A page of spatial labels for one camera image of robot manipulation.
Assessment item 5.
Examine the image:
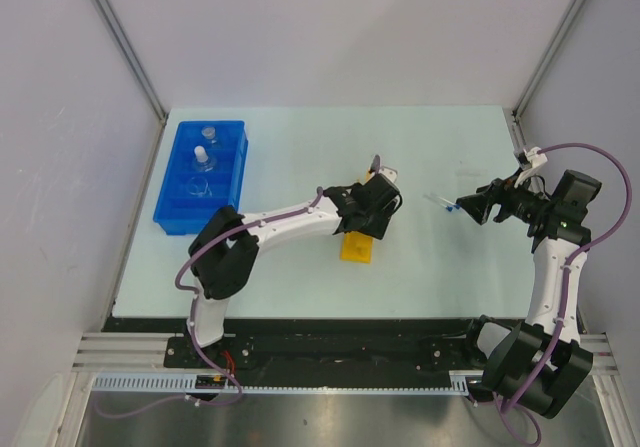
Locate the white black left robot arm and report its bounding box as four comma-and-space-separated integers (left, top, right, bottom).
175, 167, 403, 367

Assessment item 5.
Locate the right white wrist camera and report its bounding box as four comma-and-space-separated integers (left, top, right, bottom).
514, 146, 548, 187

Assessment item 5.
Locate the white slotted cable duct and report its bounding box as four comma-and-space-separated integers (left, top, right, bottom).
93, 371, 481, 395

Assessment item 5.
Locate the small clear glass flask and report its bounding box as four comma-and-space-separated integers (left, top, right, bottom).
201, 125, 219, 146

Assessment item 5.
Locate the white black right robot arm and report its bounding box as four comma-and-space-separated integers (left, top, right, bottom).
456, 170, 601, 419

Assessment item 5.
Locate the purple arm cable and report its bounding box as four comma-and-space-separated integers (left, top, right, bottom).
492, 141, 630, 447
94, 154, 384, 421

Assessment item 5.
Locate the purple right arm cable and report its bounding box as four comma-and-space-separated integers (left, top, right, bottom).
492, 141, 630, 447

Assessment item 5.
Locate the yellow test tube rack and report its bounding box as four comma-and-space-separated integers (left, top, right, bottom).
339, 161, 381, 265

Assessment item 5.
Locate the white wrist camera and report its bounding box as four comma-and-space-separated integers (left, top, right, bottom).
375, 166, 398, 183
514, 146, 548, 187

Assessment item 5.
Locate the blue capped small tube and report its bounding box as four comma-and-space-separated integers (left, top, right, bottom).
423, 194, 459, 212
430, 195, 461, 212

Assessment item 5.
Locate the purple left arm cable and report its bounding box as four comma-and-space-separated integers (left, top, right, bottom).
94, 154, 384, 421

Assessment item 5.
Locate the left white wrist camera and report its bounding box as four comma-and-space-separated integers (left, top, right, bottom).
375, 166, 398, 183

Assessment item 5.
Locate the clear glass beaker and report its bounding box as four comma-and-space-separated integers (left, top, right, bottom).
185, 176, 211, 198

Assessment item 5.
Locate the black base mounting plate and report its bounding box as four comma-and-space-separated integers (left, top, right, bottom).
102, 316, 531, 403

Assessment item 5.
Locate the blue divided plastic bin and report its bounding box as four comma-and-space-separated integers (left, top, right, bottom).
153, 120, 248, 236

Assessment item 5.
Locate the glass flask with white stopper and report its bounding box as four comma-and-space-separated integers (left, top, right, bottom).
193, 145, 217, 172

